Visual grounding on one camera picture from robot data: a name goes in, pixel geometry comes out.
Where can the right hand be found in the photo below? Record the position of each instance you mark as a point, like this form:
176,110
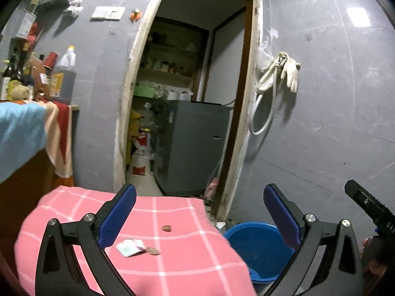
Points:
377,259

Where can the blue plastic basin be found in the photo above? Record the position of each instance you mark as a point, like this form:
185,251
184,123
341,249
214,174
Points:
261,247

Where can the large dark vinegar jug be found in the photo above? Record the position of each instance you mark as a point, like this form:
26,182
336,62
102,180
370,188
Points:
63,77

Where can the brown paper bag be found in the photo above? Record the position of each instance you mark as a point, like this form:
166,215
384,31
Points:
41,86

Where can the pink checked tablecloth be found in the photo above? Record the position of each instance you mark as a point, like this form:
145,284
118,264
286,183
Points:
195,259

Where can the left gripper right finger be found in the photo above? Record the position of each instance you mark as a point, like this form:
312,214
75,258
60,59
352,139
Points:
286,214

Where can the green box on shelf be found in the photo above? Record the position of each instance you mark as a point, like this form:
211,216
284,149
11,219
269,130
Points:
144,91

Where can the light blue towel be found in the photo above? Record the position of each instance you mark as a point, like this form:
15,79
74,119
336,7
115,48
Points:
22,135

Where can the red paper cup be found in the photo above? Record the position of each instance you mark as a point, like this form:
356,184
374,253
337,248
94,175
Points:
50,61

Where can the red white rice bag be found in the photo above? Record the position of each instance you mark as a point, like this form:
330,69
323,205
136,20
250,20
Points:
141,154

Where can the small brown nut shell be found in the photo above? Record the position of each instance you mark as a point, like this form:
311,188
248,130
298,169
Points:
166,228

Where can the white wall switch plate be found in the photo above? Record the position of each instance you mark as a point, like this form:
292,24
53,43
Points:
110,13

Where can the small brown scrap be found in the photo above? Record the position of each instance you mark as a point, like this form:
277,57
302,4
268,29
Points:
152,251

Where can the white rubber glove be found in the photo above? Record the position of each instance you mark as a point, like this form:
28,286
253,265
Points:
289,72

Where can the grey washing machine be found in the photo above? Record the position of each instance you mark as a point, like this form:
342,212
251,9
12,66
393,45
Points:
189,144

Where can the dark glass bottle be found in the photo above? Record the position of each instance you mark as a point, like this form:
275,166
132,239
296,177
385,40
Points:
7,74

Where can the orange wall hook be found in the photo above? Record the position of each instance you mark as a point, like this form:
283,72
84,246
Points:
136,15

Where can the red and beige cloth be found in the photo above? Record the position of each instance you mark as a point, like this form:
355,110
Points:
58,130

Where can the small white flat packet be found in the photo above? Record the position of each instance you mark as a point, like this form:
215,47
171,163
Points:
130,247

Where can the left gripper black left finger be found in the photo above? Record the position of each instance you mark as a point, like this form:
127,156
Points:
113,214

